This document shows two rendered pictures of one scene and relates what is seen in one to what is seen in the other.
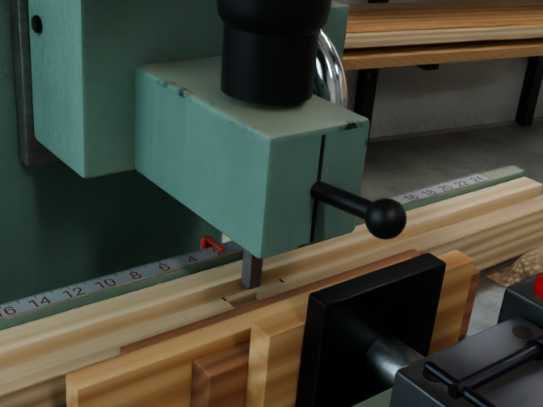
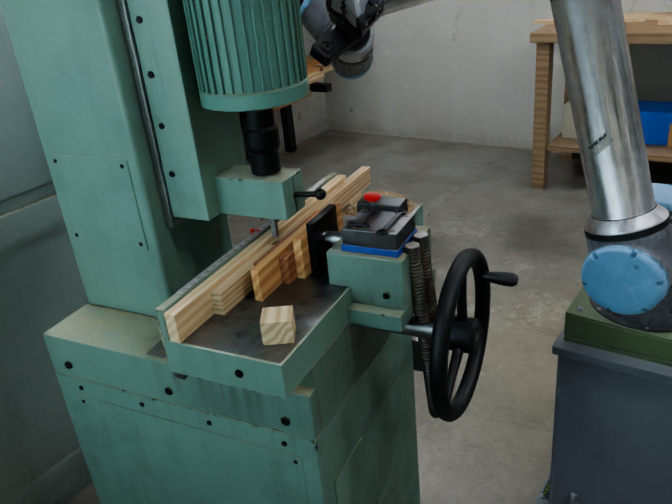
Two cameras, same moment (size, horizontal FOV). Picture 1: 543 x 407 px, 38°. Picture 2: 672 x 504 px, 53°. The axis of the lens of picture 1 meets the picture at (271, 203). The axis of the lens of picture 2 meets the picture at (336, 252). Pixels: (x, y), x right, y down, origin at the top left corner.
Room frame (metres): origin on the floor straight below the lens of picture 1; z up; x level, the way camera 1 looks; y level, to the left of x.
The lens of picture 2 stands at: (-0.63, 0.33, 1.44)
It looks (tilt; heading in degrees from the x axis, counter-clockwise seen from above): 26 degrees down; 338
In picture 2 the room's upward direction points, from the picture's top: 6 degrees counter-clockwise
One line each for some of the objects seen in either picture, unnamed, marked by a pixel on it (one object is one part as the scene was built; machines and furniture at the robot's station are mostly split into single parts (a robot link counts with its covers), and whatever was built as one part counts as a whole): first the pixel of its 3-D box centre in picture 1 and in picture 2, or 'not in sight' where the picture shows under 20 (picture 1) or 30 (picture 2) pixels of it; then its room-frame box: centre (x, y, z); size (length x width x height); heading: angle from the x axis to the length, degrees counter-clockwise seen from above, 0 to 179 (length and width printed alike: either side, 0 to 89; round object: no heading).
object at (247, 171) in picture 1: (242, 157); (260, 194); (0.44, 0.02, 1.03); 0.14 x 0.07 x 0.09; 39
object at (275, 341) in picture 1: (364, 342); (319, 239); (0.38, -0.06, 0.94); 0.16 x 0.02 x 0.08; 129
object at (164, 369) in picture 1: (267, 352); (292, 253); (0.38, -0.01, 0.93); 0.24 x 0.01 x 0.06; 129
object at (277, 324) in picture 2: not in sight; (278, 325); (0.19, 0.10, 0.92); 0.05 x 0.04 x 0.04; 66
